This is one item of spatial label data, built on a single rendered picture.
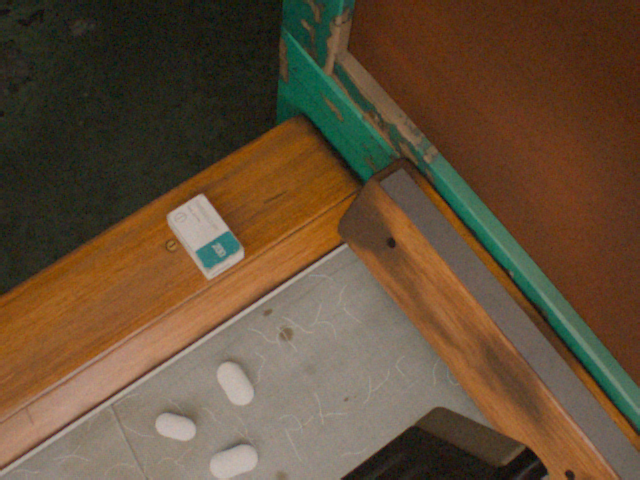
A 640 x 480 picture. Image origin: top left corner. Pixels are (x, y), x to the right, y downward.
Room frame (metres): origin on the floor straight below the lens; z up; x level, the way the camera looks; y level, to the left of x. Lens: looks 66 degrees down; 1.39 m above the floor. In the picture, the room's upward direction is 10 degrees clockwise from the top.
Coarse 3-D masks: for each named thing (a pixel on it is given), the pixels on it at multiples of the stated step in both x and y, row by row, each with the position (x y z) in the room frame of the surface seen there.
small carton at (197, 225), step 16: (192, 208) 0.28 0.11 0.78; (208, 208) 0.28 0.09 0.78; (176, 224) 0.26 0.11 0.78; (192, 224) 0.26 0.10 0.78; (208, 224) 0.27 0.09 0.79; (224, 224) 0.27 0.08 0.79; (192, 240) 0.25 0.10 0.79; (208, 240) 0.25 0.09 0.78; (224, 240) 0.26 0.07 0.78; (192, 256) 0.24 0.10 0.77; (208, 256) 0.24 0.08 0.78; (224, 256) 0.24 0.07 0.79; (240, 256) 0.25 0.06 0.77; (208, 272) 0.23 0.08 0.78
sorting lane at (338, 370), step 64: (256, 320) 0.21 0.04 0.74; (320, 320) 0.22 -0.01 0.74; (384, 320) 0.23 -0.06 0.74; (192, 384) 0.15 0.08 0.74; (256, 384) 0.16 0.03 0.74; (320, 384) 0.17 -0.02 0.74; (384, 384) 0.18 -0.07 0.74; (448, 384) 0.18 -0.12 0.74; (64, 448) 0.08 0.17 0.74; (128, 448) 0.09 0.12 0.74; (192, 448) 0.10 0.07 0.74; (256, 448) 0.11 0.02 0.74; (320, 448) 0.11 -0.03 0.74
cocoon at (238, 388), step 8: (224, 368) 0.16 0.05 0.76; (232, 368) 0.16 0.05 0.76; (240, 368) 0.16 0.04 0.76; (224, 376) 0.15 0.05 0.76; (232, 376) 0.15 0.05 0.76; (240, 376) 0.16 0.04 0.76; (224, 384) 0.15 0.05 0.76; (232, 384) 0.15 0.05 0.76; (240, 384) 0.15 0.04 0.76; (248, 384) 0.15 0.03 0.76; (232, 392) 0.14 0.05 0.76; (240, 392) 0.14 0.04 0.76; (248, 392) 0.14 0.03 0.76; (232, 400) 0.14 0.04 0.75; (240, 400) 0.14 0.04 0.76; (248, 400) 0.14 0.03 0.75
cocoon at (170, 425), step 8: (160, 416) 0.11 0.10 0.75; (168, 416) 0.11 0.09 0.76; (176, 416) 0.12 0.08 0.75; (160, 424) 0.11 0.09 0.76; (168, 424) 0.11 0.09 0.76; (176, 424) 0.11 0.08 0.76; (184, 424) 0.11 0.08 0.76; (192, 424) 0.11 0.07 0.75; (160, 432) 0.10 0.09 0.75; (168, 432) 0.10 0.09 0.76; (176, 432) 0.10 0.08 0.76; (184, 432) 0.10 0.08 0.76; (192, 432) 0.11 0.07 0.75
